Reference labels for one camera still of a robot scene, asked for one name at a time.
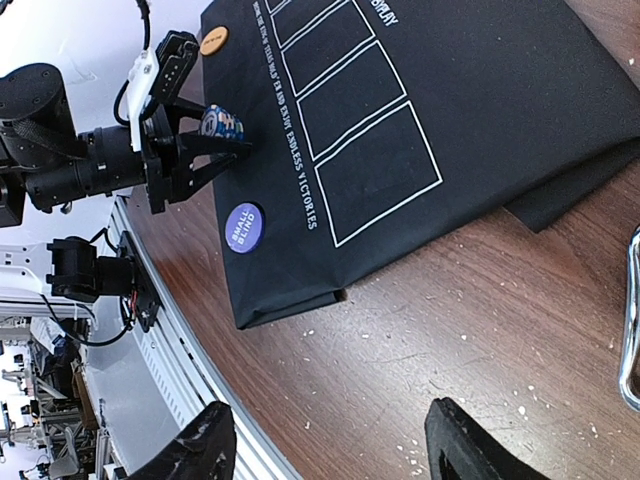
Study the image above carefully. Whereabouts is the aluminium poker chip case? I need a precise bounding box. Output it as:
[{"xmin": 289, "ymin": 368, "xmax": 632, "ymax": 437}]
[{"xmin": 618, "ymin": 228, "xmax": 639, "ymax": 412}]

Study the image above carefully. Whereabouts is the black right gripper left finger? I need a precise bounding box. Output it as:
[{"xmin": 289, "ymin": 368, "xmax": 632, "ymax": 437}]
[{"xmin": 128, "ymin": 401, "xmax": 237, "ymax": 480}]

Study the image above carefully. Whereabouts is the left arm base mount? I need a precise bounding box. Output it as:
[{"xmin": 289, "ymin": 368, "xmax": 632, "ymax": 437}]
[{"xmin": 45, "ymin": 228, "xmax": 162, "ymax": 333}]

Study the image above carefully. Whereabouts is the black poker table mat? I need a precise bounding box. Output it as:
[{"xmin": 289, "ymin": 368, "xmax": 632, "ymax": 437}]
[{"xmin": 201, "ymin": 1, "xmax": 639, "ymax": 329}]

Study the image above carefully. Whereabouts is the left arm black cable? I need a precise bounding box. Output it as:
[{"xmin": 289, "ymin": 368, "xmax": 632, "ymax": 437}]
[{"xmin": 112, "ymin": 0, "xmax": 154, "ymax": 126}]

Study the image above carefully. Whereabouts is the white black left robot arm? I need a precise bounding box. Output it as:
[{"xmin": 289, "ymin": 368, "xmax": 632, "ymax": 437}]
[{"xmin": 1, "ymin": 63, "xmax": 251, "ymax": 227}]

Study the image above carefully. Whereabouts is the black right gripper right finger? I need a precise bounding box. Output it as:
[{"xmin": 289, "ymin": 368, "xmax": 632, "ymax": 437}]
[{"xmin": 424, "ymin": 397, "xmax": 545, "ymax": 479}]

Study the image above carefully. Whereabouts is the purple small blind button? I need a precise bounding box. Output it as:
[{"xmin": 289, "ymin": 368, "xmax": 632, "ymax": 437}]
[{"xmin": 224, "ymin": 202, "xmax": 265, "ymax": 254}]

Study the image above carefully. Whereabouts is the orange big blind button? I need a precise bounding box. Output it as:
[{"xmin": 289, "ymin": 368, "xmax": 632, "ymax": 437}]
[{"xmin": 200, "ymin": 25, "xmax": 230, "ymax": 57}]

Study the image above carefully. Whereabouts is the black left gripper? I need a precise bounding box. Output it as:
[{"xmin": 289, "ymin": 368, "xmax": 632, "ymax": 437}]
[{"xmin": 142, "ymin": 97, "xmax": 252, "ymax": 213}]

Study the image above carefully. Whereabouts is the aluminium front rail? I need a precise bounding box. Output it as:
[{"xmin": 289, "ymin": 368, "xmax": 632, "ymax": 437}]
[{"xmin": 111, "ymin": 197, "xmax": 300, "ymax": 479}]

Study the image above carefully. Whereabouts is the poker chip row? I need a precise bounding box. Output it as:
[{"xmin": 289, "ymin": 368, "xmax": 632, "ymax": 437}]
[{"xmin": 199, "ymin": 104, "xmax": 245, "ymax": 142}]

